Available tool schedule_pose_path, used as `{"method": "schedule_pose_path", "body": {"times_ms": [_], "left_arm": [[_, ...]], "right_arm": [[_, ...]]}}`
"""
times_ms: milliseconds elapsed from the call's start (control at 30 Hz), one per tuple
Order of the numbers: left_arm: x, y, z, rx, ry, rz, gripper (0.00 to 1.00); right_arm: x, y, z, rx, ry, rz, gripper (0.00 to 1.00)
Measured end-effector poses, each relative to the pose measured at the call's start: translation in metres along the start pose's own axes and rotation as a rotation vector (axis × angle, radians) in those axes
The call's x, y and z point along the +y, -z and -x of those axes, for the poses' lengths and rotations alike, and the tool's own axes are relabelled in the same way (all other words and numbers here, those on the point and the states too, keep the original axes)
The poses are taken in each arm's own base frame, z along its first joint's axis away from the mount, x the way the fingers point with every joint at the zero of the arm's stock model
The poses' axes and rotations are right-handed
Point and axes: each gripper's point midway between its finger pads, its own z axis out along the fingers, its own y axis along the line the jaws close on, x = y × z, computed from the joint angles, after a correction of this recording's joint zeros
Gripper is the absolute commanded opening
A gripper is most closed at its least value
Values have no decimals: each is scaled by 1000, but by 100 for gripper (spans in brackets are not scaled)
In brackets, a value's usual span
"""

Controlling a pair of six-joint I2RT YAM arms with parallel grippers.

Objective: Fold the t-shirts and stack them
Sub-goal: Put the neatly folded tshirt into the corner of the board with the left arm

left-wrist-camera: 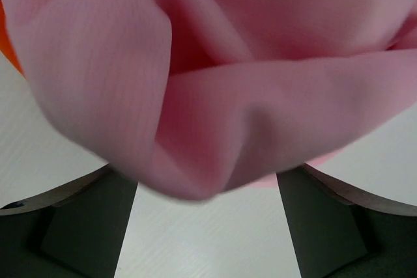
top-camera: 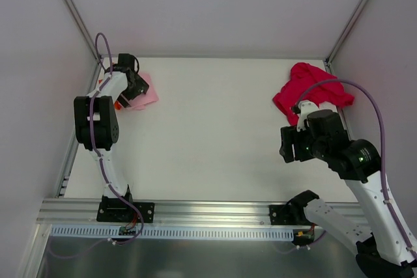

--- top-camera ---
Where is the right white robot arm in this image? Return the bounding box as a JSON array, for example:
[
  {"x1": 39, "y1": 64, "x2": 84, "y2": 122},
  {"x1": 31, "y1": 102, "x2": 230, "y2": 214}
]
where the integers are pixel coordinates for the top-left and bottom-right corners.
[{"x1": 280, "y1": 109, "x2": 416, "y2": 277}]

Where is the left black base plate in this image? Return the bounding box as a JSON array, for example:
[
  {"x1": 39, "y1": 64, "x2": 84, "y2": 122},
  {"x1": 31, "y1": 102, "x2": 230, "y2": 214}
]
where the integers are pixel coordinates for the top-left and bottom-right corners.
[{"x1": 96, "y1": 202, "x2": 155, "y2": 223}]

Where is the magenta t shirt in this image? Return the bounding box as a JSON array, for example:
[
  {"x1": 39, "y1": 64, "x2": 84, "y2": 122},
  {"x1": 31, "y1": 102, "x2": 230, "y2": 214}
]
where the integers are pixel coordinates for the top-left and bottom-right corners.
[{"x1": 272, "y1": 63, "x2": 354, "y2": 126}]

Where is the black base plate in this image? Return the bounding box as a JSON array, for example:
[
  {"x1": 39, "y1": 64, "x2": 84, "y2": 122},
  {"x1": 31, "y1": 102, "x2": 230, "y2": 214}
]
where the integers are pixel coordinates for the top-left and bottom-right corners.
[
  {"x1": 268, "y1": 204, "x2": 312, "y2": 226},
  {"x1": 96, "y1": 202, "x2": 155, "y2": 223}
]

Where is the light pink t shirt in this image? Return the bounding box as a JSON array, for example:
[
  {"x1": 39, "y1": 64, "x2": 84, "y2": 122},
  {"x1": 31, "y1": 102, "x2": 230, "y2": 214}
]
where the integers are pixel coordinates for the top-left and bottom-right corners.
[{"x1": 115, "y1": 73, "x2": 159, "y2": 111}]

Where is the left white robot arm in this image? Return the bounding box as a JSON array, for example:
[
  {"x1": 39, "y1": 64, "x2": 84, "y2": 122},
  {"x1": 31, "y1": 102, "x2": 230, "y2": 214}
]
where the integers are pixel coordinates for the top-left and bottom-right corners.
[{"x1": 74, "y1": 53, "x2": 149, "y2": 221}]

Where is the white slotted cable duct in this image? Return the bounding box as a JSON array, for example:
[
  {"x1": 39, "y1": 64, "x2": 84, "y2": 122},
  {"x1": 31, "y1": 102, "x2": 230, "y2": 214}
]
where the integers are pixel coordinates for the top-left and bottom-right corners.
[{"x1": 50, "y1": 225, "x2": 294, "y2": 242}]

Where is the aluminium mounting rail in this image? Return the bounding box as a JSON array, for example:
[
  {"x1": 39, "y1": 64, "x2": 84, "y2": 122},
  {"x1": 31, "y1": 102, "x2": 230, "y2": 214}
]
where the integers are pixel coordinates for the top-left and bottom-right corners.
[{"x1": 35, "y1": 197, "x2": 369, "y2": 230}]

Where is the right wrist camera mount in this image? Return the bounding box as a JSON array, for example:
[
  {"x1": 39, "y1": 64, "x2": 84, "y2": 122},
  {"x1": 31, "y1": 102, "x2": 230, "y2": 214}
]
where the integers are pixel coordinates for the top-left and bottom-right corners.
[{"x1": 292, "y1": 100, "x2": 319, "y2": 132}]

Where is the orange t shirt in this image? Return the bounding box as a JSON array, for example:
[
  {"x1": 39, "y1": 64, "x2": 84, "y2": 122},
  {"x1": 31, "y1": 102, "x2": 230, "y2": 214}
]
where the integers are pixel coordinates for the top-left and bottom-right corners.
[{"x1": 98, "y1": 61, "x2": 124, "y2": 111}]

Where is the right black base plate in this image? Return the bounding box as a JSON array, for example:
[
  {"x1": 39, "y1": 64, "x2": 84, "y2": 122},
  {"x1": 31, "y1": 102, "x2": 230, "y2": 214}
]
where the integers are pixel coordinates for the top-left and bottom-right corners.
[{"x1": 268, "y1": 204, "x2": 312, "y2": 226}]

